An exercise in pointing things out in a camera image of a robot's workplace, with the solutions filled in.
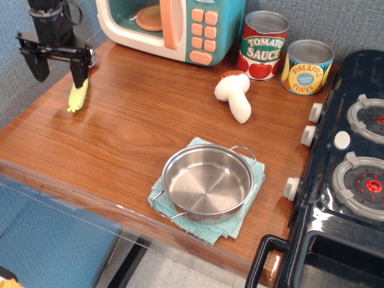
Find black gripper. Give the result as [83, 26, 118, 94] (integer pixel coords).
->
[16, 11, 89, 88]

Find stainless steel pot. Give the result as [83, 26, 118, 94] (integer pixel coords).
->
[151, 144, 257, 224]

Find orange object bottom left corner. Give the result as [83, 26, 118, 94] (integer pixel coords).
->
[0, 267, 23, 288]

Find black toy stove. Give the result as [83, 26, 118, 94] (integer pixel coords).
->
[246, 50, 383, 287]

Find tomato sauce can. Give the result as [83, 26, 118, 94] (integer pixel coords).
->
[238, 10, 290, 80]

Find toy microwave teal and cream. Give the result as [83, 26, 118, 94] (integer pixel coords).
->
[96, 0, 245, 67]

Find plush mushroom toy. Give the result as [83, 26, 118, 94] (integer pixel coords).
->
[214, 70, 252, 124]

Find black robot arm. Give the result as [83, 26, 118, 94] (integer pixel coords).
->
[16, 1, 92, 89]

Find pineapple slices can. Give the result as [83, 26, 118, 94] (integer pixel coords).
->
[281, 39, 335, 95]

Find spoon with green handle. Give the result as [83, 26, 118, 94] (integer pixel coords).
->
[67, 49, 98, 113]

